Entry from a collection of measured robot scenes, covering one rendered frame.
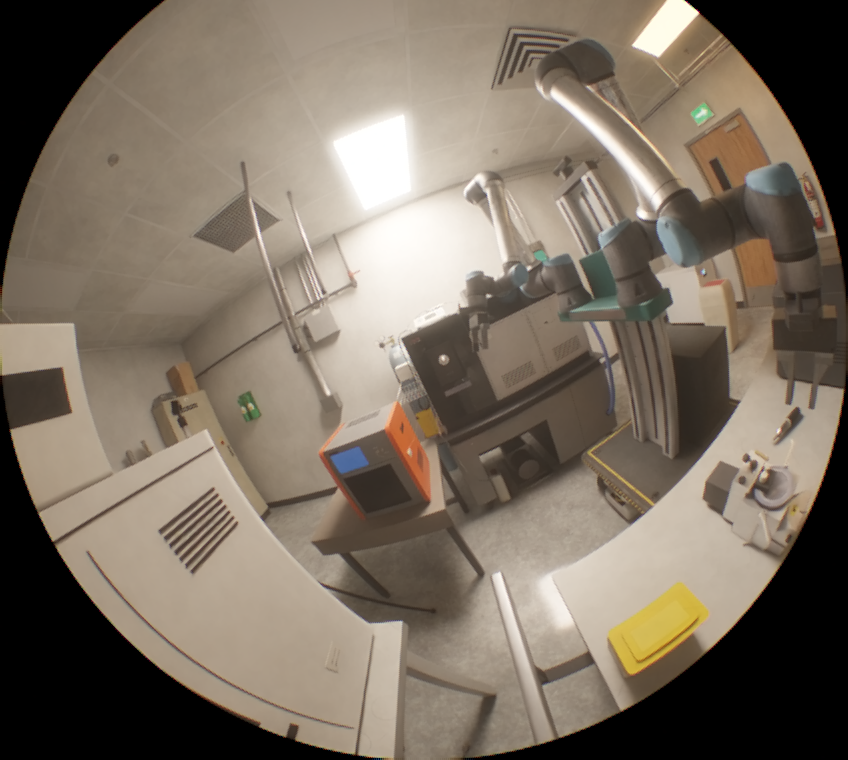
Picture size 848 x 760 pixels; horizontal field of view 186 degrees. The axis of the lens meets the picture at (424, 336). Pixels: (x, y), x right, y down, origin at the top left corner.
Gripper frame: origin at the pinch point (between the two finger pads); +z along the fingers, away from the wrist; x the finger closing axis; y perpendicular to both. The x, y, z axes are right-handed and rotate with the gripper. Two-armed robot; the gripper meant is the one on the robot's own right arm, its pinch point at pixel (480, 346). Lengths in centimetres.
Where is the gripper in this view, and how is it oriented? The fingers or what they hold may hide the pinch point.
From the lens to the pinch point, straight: 114.6
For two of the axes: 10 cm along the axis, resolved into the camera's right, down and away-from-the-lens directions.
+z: 0.4, 9.9, -1.3
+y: 10.0, -0.2, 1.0
